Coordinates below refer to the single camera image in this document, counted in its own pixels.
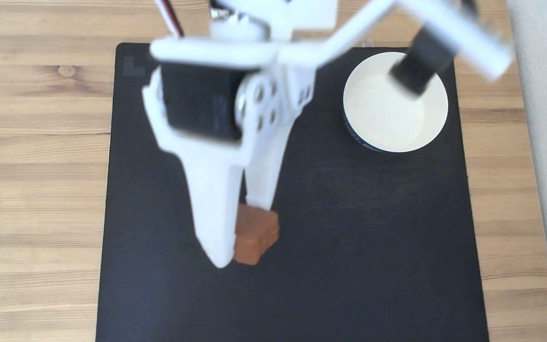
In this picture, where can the brown square toy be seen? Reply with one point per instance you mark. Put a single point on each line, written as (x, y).
(254, 237)

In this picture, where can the white round plate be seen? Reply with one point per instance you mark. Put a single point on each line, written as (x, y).
(387, 123)

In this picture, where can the black mouse pad mat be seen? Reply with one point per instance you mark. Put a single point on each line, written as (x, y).
(349, 237)

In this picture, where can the camera module on white bracket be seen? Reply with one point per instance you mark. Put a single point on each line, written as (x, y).
(449, 23)

